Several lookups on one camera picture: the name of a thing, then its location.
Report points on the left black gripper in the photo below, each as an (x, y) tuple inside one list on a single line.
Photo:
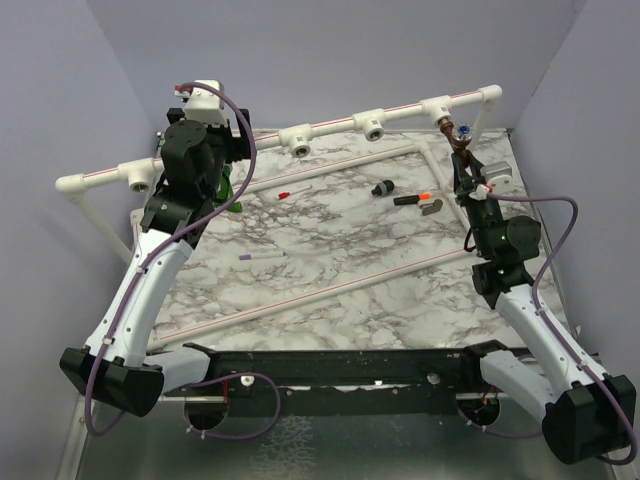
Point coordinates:
[(239, 142)]

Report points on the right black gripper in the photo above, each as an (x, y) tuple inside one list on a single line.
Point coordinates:
[(467, 185)]

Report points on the brown plastic faucet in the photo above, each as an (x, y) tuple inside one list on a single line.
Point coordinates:
[(459, 137)]

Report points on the white PVC pipe frame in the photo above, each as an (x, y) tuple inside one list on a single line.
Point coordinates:
[(142, 173)]

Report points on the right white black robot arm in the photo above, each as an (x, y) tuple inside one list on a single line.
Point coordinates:
[(584, 412)]

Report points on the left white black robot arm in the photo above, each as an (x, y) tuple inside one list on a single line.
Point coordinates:
[(112, 367)]

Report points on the green plastic faucet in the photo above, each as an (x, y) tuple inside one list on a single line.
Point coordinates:
[(225, 191)]

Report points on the black orange tool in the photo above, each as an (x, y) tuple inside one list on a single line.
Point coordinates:
[(411, 199)]

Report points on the red capped white marker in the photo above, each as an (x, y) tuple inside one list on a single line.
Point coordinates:
[(284, 195)]

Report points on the small black round fitting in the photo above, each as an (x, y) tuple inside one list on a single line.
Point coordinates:
[(383, 188)]

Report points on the purple capped white marker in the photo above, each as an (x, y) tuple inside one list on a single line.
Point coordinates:
[(261, 256)]

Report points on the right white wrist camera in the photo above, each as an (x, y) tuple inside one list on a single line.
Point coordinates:
[(497, 178)]

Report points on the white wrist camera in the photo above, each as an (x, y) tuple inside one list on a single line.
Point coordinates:
[(202, 106), (497, 178)]

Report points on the grey metal bracket piece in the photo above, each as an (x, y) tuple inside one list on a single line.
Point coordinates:
[(430, 208)]

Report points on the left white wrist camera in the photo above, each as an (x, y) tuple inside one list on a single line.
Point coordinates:
[(202, 106)]

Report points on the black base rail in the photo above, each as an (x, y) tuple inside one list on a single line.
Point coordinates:
[(337, 382)]

